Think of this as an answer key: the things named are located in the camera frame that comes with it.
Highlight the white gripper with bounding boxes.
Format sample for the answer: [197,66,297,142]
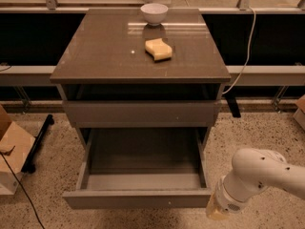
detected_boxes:
[206,177,248,220]

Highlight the grey drawer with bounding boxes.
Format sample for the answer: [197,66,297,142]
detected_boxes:
[63,127,212,209]
[63,101,220,128]

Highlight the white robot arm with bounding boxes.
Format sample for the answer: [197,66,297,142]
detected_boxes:
[206,148,305,220]

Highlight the grey top drawer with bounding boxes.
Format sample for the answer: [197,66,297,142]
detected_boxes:
[63,101,220,128]

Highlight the grey drawer cabinet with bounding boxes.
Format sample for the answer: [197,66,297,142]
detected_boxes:
[51,9,230,144]

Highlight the black table leg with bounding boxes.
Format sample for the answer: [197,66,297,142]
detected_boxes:
[224,90,241,118]

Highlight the cardboard box right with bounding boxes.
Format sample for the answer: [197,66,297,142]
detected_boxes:
[294,94,305,130]

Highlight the cardboard box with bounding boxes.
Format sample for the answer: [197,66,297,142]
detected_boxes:
[0,105,35,195]
[294,94,305,130]

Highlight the yellow sponge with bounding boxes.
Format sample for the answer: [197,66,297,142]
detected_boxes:
[145,38,173,61]

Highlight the black bar on floor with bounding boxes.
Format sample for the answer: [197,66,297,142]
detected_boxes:
[22,114,54,174]

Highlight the white ceramic bowl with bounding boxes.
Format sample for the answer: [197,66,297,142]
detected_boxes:
[140,3,168,26]

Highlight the cardboard box left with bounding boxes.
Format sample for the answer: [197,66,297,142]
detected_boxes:
[0,105,35,195]

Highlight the white cable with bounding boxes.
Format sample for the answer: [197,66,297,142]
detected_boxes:
[221,7,257,96]

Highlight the black cable on floor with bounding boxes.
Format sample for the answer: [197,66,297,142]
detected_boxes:
[0,151,46,229]

